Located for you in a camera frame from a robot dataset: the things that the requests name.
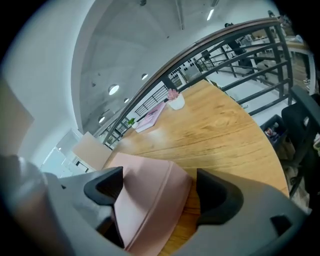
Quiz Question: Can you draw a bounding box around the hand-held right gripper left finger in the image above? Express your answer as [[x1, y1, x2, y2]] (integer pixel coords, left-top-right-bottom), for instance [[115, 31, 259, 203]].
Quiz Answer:
[[47, 166, 131, 256]]

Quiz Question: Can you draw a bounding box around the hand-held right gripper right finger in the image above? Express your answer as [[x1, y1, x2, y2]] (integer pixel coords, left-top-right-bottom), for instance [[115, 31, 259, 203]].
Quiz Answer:
[[174, 168, 310, 256]]

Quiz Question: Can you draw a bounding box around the pink box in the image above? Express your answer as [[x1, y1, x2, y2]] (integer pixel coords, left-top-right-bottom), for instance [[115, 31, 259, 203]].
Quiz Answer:
[[106, 152, 193, 253]]

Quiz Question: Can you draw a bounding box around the small green potted plant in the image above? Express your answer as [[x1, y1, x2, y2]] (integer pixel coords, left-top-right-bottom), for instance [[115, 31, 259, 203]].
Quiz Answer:
[[127, 117, 140, 130]]

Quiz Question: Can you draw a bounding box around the pink book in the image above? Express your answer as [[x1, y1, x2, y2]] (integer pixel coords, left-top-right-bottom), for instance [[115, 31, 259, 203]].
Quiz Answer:
[[134, 101, 167, 133]]

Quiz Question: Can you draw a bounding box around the black office chair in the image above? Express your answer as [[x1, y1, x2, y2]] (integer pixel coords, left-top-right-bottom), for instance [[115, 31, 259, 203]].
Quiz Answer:
[[281, 86, 320, 198]]

